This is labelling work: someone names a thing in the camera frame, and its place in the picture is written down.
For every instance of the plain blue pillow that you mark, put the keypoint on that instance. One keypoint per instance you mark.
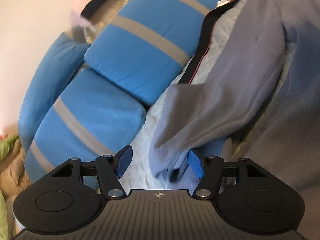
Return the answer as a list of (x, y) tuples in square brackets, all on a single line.
[(55, 71)]

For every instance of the blue-grey fleece sweatpants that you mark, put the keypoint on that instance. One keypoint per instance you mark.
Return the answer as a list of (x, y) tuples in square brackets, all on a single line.
[(287, 139)]

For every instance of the green blanket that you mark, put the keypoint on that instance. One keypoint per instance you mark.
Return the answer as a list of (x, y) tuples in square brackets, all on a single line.
[(10, 148)]

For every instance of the navy and pink folded cloth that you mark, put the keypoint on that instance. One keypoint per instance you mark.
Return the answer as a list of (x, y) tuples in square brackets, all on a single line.
[(92, 12)]

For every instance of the quilted grey bedspread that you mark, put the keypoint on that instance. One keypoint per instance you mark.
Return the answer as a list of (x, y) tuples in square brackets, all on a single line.
[(234, 81)]

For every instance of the blue striped pillow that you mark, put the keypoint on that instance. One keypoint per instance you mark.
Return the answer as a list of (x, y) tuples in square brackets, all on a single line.
[(90, 118), (147, 44)]

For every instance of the blue striped pillow right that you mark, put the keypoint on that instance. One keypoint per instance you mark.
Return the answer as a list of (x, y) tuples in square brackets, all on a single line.
[(147, 44)]

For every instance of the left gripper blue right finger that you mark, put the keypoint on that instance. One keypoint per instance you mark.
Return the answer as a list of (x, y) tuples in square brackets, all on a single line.
[(196, 161)]

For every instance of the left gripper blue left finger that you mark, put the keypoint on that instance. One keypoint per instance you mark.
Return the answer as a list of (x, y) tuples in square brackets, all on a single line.
[(124, 158)]

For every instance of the beige folded comforter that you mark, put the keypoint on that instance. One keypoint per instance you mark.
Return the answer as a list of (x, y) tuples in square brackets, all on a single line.
[(14, 178)]

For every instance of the blue striped pillow left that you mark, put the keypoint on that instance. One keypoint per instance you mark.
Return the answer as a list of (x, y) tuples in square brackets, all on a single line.
[(90, 118)]

